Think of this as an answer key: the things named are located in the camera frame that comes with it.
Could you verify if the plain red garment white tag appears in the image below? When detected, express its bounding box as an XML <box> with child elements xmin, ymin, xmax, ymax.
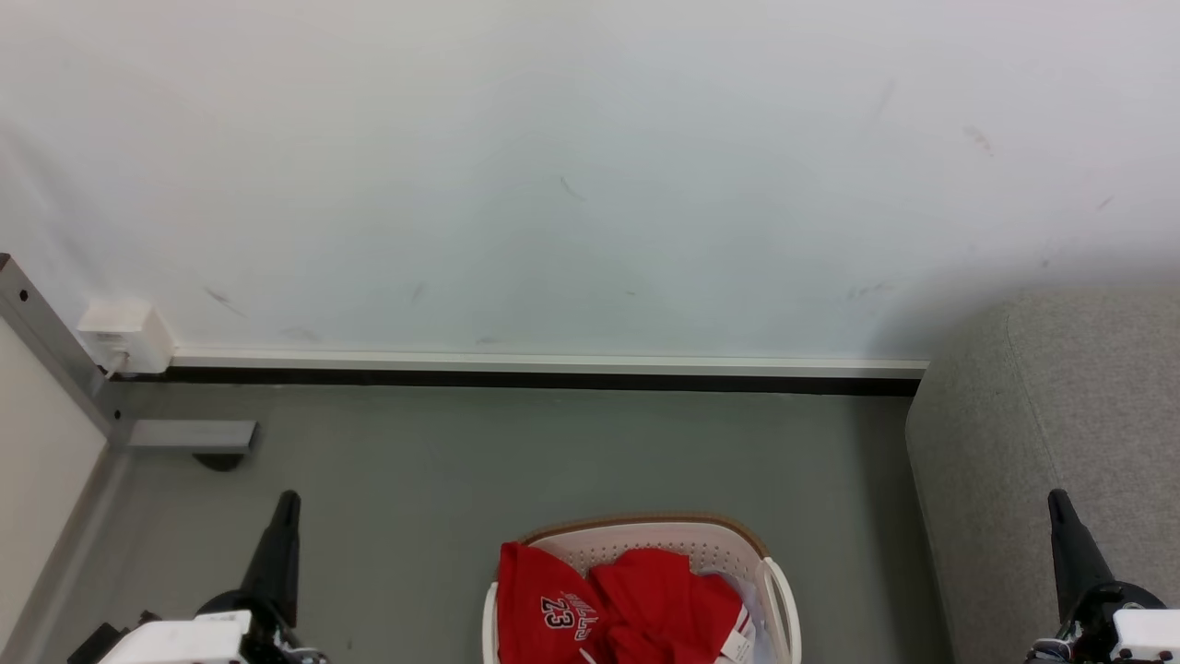
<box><xmin>588</xmin><ymin>549</ymin><xmax>755</xmax><ymax>664</ymax></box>

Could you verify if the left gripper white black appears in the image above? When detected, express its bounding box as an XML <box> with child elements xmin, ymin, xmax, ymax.
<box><xmin>97</xmin><ymin>491</ymin><xmax>324</xmax><ymax>664</ymax></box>

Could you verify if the pale white basket liner cloth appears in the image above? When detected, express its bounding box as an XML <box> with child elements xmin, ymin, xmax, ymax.
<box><xmin>701</xmin><ymin>572</ymin><xmax>785</xmax><ymax>664</ymax></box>

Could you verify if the white wall junction box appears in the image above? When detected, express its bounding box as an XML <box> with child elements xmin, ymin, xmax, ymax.
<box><xmin>77</xmin><ymin>300</ymin><xmax>176</xmax><ymax>377</ymax></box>

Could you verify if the white perforated laundry basket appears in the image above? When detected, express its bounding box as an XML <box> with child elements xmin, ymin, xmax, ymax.
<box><xmin>481</xmin><ymin>513</ymin><xmax>803</xmax><ymax>664</ymax></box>

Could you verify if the grey fabric sofa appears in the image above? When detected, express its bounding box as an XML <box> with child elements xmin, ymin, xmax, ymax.
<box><xmin>905</xmin><ymin>286</ymin><xmax>1180</xmax><ymax>664</ymax></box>

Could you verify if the white baseboard with black strip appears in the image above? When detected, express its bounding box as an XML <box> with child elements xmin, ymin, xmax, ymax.
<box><xmin>171</xmin><ymin>348</ymin><xmax>927</xmax><ymax>397</ymax></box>

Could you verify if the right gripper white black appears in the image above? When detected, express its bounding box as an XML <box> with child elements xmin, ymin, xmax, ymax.
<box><xmin>1028</xmin><ymin>490</ymin><xmax>1180</xmax><ymax>664</ymax></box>

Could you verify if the cream partition panel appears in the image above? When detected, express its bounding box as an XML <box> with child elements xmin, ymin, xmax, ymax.
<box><xmin>0</xmin><ymin>318</ymin><xmax>110</xmax><ymax>646</ymax></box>

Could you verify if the grey metal frame post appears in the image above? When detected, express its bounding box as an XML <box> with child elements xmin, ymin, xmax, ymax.
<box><xmin>0</xmin><ymin>254</ymin><xmax>125</xmax><ymax>448</ymax></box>

